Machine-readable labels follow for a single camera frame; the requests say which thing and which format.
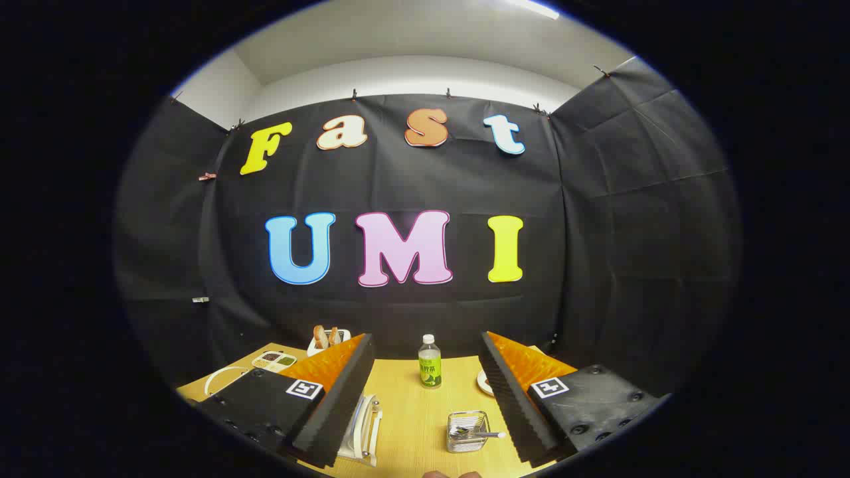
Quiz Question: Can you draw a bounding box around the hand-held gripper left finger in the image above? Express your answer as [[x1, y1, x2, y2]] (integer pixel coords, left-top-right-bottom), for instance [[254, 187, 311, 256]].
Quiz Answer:
[[199, 333, 377, 469]]

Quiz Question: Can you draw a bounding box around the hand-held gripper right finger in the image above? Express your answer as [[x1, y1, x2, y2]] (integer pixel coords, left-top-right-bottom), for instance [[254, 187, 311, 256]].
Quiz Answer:
[[479, 331, 668, 467]]

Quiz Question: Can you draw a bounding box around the white wire dish rack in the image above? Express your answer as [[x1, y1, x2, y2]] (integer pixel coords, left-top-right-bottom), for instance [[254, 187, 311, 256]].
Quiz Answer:
[[203, 365, 384, 467]]

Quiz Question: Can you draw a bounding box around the metal wire basket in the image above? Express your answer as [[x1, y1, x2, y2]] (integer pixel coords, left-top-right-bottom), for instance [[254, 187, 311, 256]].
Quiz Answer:
[[446, 410, 492, 454]]

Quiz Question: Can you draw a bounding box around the white divided seasoning dish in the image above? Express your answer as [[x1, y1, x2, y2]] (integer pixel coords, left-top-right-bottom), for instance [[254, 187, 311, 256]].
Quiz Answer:
[[251, 350, 298, 372]]

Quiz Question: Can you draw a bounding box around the white toaster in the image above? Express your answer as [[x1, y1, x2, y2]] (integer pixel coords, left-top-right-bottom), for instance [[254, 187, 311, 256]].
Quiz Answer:
[[307, 330, 351, 357]]

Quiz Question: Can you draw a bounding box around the green label drink bottle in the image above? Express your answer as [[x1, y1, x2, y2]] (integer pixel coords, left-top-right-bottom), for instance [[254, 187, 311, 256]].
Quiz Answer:
[[418, 334, 442, 389]]

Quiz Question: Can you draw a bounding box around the black backdrop cloth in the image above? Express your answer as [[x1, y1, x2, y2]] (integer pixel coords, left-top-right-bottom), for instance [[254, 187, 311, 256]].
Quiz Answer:
[[113, 56, 741, 399]]

